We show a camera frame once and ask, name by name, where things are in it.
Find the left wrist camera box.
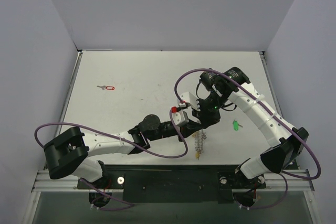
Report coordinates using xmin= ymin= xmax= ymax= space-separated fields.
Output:
xmin=170 ymin=106 xmax=189 ymax=127

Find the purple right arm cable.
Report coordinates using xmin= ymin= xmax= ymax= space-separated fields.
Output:
xmin=174 ymin=68 xmax=322 ymax=210

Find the key with yellow tag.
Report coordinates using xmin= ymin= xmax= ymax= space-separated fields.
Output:
xmin=195 ymin=152 xmax=200 ymax=160

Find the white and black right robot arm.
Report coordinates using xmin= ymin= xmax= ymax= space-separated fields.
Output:
xmin=192 ymin=67 xmax=308 ymax=187

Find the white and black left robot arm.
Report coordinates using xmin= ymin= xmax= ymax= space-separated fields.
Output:
xmin=44 ymin=112 xmax=202 ymax=188

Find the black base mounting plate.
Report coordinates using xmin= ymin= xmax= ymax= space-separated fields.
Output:
xmin=92 ymin=165 xmax=266 ymax=204

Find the silver metal keyring disc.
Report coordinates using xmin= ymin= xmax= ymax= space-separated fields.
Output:
xmin=192 ymin=130 xmax=207 ymax=155

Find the key with red tag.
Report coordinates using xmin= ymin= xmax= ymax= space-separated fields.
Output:
xmin=97 ymin=86 xmax=115 ymax=91

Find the key with green tag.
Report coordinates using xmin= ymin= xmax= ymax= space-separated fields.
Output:
xmin=233 ymin=120 xmax=243 ymax=131

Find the aluminium frame rail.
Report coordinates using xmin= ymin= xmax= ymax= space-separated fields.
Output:
xmin=31 ymin=170 xmax=314 ymax=193

